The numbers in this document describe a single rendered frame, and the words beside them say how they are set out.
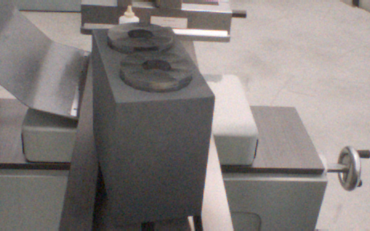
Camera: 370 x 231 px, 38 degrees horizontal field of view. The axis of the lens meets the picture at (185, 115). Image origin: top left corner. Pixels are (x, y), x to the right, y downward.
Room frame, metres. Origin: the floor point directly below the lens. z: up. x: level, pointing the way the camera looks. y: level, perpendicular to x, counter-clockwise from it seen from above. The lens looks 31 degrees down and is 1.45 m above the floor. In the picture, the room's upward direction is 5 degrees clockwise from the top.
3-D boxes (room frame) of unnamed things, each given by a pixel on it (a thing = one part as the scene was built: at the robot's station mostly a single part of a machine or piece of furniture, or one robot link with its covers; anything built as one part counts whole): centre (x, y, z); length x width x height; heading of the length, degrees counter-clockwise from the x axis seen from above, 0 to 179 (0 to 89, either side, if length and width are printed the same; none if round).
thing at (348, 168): (1.11, -0.40, 0.67); 0.16 x 0.12 x 0.12; 97
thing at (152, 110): (0.63, 0.06, 1.07); 0.22 x 0.12 x 0.20; 18
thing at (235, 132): (1.05, 0.10, 0.83); 0.50 x 0.35 x 0.12; 97
